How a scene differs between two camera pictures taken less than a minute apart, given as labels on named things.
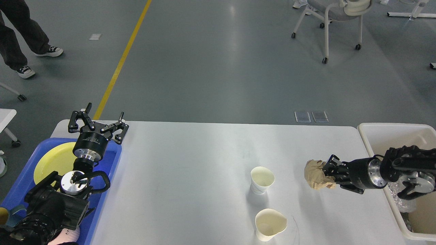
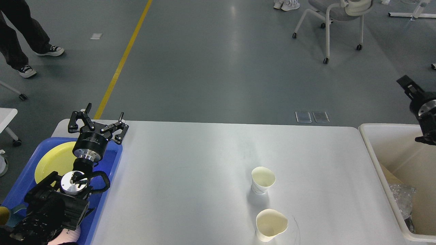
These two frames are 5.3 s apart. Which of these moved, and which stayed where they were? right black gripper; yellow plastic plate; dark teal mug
Moved: right black gripper
Stayed: yellow plastic plate; dark teal mug
